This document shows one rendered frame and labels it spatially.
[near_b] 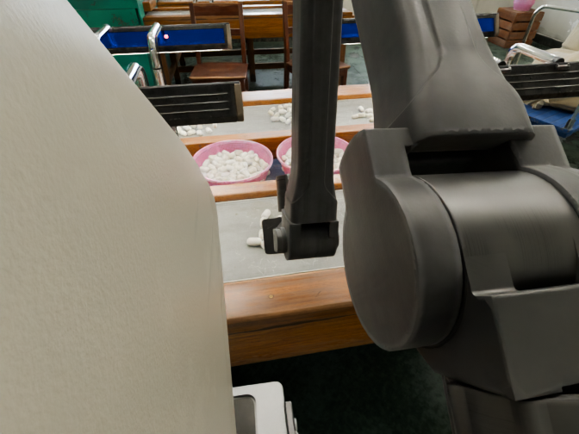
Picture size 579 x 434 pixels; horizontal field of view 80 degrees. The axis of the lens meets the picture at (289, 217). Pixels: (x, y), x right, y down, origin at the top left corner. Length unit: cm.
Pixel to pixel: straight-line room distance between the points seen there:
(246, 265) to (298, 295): 16
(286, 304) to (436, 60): 60
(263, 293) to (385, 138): 61
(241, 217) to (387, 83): 79
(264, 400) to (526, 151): 27
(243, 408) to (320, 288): 45
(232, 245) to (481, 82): 75
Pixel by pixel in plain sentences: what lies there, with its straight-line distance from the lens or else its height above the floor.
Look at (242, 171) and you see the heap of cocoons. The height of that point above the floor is 74.
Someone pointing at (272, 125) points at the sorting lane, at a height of 74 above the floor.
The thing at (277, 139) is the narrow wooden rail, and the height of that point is 76.
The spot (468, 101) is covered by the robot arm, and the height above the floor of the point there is 129.
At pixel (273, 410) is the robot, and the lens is 33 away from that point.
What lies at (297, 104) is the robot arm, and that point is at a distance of 42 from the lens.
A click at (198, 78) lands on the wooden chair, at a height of 46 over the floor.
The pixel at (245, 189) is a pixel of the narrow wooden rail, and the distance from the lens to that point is 102.
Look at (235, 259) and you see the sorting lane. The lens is 84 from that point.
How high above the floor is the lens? 135
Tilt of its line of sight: 40 degrees down
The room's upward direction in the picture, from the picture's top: straight up
